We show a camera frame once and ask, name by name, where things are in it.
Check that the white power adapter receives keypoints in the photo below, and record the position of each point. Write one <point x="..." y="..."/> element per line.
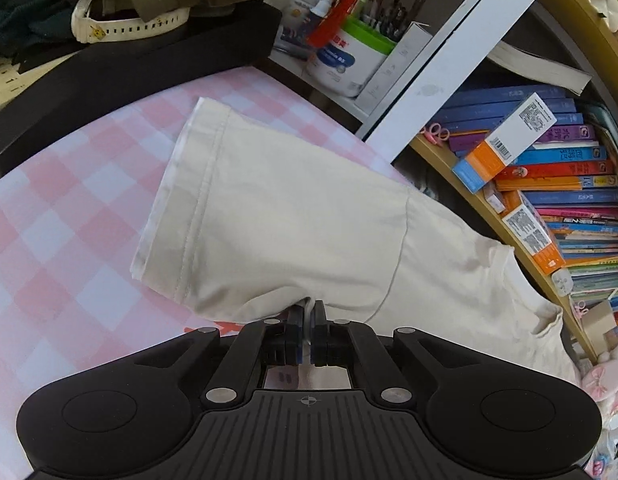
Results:
<point x="562" y="282"/>

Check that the red spray bottle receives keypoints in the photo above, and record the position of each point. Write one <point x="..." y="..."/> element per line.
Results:
<point x="328" y="28"/>

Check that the wooden white bookshelf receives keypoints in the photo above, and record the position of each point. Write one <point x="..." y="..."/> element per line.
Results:
<point x="443" y="46"/>

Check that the pink white plush bunny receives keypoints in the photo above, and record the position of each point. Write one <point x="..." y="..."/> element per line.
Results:
<point x="601" y="383"/>

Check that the white wrist watch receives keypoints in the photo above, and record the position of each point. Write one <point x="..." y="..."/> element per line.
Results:
<point x="91" y="23"/>

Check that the white orange toothpaste box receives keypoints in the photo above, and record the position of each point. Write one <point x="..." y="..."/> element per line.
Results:
<point x="532" y="233"/>

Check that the usmile white orange box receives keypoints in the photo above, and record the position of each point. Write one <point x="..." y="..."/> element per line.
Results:
<point x="521" y="129"/>

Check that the pink checkered desk mat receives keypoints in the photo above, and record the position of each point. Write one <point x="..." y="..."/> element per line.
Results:
<point x="70" y="218"/>

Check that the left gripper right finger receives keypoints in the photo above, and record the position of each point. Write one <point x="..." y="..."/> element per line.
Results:
<point x="357" y="348"/>

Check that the row of leaning books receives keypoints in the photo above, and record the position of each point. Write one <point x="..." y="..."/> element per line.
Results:
<point x="570" y="176"/>

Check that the cream t-shirt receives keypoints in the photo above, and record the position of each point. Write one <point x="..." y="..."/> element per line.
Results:
<point x="248" y="221"/>

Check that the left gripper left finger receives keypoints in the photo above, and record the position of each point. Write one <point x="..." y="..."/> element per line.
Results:
<point x="273" y="341"/>

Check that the white green milk tin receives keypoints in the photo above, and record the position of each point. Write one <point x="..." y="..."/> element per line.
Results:
<point x="347" y="63"/>

